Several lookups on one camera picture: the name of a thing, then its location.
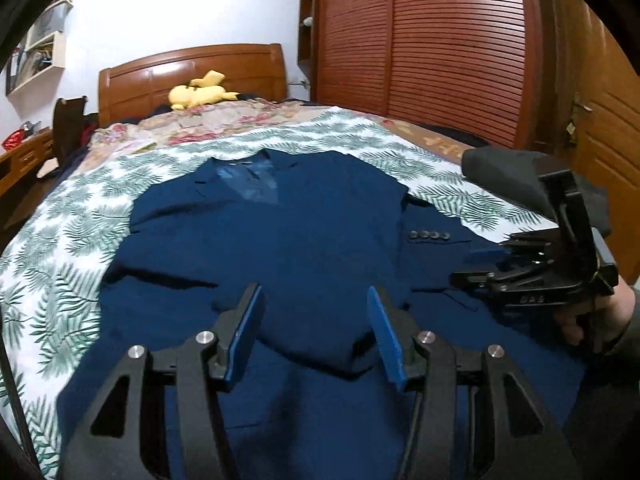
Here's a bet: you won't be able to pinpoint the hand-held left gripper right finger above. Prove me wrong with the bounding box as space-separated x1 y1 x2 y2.
366 285 583 480

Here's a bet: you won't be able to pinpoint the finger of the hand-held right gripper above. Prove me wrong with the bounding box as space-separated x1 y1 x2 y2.
451 260 561 291
465 230 563 263

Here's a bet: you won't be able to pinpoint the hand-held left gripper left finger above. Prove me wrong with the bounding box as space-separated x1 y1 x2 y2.
59 282 266 480

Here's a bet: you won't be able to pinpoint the navy blue suit jacket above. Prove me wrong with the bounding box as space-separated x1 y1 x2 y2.
56 149 588 480

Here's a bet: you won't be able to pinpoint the person's right forearm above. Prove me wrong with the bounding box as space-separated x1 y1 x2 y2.
612 285 640 363

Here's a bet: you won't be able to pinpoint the dark grey clothes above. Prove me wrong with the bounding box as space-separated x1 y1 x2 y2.
461 147 611 236

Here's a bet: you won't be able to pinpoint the person's right hand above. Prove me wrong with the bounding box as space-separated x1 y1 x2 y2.
555 284 638 357

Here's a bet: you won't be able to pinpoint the wooden door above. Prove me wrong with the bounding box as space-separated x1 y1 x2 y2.
545 0 640 286

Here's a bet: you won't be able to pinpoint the leaf print bed sheet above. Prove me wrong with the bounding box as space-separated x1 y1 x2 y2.
0 109 563 478

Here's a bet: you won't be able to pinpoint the wooden louvred wardrobe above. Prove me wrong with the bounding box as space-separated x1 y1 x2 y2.
297 0 546 148

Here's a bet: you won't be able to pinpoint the floral blanket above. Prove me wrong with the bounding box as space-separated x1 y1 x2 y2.
92 99 468 166

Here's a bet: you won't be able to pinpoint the yellow plush toy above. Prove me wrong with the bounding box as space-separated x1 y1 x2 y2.
168 69 241 111

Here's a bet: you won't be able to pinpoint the wooden headboard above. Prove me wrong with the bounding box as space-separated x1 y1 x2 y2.
98 43 288 128

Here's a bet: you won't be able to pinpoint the dark wooden chair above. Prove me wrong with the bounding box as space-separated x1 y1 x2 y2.
52 96 98 166

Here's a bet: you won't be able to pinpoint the wooden desk with cabinets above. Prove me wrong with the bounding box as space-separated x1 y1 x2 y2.
0 127 56 201

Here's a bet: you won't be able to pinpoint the white wall shelf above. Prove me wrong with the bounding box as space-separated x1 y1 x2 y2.
5 0 76 96

